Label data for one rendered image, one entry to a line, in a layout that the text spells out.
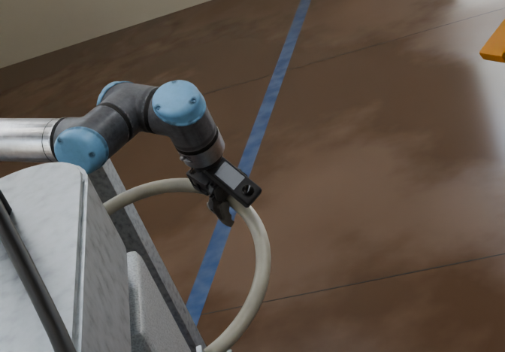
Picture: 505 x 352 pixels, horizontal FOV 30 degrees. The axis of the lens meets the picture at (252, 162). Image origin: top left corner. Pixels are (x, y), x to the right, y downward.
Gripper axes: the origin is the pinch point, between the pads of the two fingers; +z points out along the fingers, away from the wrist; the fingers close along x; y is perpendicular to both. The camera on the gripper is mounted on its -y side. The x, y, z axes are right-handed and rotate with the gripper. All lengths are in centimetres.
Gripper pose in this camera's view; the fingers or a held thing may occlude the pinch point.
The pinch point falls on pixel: (240, 214)
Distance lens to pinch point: 200.3
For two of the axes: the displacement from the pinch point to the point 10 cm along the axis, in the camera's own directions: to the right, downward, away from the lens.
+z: 2.8, 6.1, 7.4
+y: -7.0, -4.0, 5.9
